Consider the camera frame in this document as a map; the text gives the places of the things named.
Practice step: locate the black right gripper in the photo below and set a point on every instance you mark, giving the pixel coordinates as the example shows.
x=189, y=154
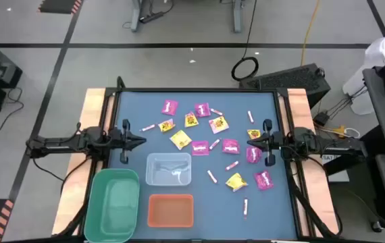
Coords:
x=275, y=141

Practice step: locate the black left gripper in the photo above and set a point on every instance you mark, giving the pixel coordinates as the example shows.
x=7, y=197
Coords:
x=120, y=139

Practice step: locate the pink white candy roll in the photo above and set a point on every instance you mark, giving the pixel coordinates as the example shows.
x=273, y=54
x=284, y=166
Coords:
x=216, y=111
x=148, y=127
x=212, y=176
x=245, y=206
x=250, y=116
x=214, y=144
x=232, y=165

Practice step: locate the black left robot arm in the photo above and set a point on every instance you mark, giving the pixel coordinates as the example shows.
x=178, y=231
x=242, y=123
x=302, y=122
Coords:
x=60, y=143

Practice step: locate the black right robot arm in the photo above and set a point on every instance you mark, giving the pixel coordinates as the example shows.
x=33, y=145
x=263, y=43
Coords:
x=331, y=146

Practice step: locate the clear plastic bin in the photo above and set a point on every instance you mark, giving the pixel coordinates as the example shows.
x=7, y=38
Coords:
x=152, y=168

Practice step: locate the black power adapter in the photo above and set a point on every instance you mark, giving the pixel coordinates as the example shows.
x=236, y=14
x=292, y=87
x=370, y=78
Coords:
x=321, y=119

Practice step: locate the black computer tower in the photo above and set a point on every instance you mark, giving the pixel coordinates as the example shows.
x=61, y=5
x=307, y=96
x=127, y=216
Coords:
x=287, y=81

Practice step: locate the green plastic bin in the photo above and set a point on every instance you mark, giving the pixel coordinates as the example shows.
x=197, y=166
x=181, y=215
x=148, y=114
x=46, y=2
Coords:
x=111, y=209

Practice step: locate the orange plastic bin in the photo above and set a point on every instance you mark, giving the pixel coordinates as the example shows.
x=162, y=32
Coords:
x=170, y=211

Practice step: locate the yellow plug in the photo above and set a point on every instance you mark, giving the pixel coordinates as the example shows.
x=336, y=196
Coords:
x=339, y=130

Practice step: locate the white paper label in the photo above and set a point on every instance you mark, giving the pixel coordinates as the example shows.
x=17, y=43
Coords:
x=339, y=175

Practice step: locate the black power strip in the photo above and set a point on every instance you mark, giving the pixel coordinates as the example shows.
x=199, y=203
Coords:
x=152, y=17

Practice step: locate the grey desk leg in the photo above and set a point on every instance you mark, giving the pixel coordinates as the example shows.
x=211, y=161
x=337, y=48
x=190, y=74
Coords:
x=135, y=15
x=236, y=15

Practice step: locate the white fabric cover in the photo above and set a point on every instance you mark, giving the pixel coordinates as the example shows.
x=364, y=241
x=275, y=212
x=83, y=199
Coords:
x=381, y=50

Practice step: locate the black aluminium table frame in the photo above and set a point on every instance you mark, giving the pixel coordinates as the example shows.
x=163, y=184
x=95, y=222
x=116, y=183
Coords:
x=196, y=90

